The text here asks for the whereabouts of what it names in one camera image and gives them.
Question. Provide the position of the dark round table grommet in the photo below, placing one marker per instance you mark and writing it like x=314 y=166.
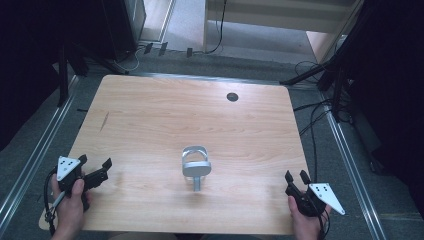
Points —
x=232 y=97

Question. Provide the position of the person's right hand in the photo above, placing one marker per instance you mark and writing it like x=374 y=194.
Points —
x=306 y=225

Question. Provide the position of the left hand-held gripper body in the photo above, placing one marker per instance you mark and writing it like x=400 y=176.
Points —
x=68 y=173

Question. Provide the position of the silver floor rail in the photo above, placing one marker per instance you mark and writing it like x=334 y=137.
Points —
x=36 y=150
x=353 y=166

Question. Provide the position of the black curtain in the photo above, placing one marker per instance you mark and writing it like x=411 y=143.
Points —
x=26 y=50
x=393 y=83

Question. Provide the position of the person's left hand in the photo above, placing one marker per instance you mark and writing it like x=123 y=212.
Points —
x=71 y=208

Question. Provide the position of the black metal stand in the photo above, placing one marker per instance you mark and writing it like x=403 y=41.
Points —
x=63 y=76
x=333 y=70

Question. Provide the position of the white partition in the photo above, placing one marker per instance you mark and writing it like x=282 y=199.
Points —
x=280 y=13

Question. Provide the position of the dark cabinet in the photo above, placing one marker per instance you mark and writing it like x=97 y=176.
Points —
x=121 y=26

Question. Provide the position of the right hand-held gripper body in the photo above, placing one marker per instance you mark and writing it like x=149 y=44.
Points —
x=313 y=198

